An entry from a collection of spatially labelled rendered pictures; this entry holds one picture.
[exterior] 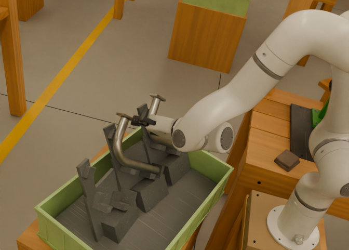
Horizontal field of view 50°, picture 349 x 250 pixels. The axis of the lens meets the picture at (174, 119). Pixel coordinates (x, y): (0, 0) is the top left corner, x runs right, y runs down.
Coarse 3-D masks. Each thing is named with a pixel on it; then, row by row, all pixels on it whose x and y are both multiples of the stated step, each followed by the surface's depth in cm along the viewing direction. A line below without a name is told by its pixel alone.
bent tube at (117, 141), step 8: (120, 120) 125; (128, 120) 125; (120, 128) 124; (120, 136) 123; (120, 144) 124; (120, 152) 124; (120, 160) 125; (128, 160) 127; (136, 168) 131; (144, 168) 133; (152, 168) 136
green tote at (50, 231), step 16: (128, 144) 151; (96, 160) 136; (192, 160) 155; (208, 160) 150; (96, 176) 140; (208, 176) 154; (224, 176) 141; (64, 192) 126; (80, 192) 136; (48, 208) 122; (64, 208) 131; (208, 208) 143; (48, 224) 117; (192, 224) 126; (48, 240) 123; (64, 240) 116; (80, 240) 111; (176, 240) 117
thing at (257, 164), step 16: (256, 144) 168; (240, 160) 175; (256, 160) 160; (272, 160) 162; (304, 160) 166; (240, 176) 163; (256, 176) 161; (272, 176) 159; (288, 176) 157; (272, 192) 164; (288, 192) 162; (336, 208) 161
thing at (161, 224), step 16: (192, 176) 153; (176, 192) 145; (192, 192) 147; (208, 192) 148; (80, 208) 132; (160, 208) 138; (176, 208) 140; (192, 208) 141; (64, 224) 126; (80, 224) 127; (144, 224) 132; (160, 224) 133; (176, 224) 134; (128, 240) 126; (144, 240) 127; (160, 240) 128
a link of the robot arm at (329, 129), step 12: (348, 12) 88; (336, 72) 93; (336, 84) 93; (348, 84) 91; (336, 96) 94; (348, 96) 91; (336, 108) 95; (348, 108) 93; (324, 120) 103; (336, 120) 97; (348, 120) 95; (312, 132) 113; (324, 132) 107; (336, 132) 101; (348, 132) 99; (312, 144) 113; (324, 144) 109; (312, 156) 114
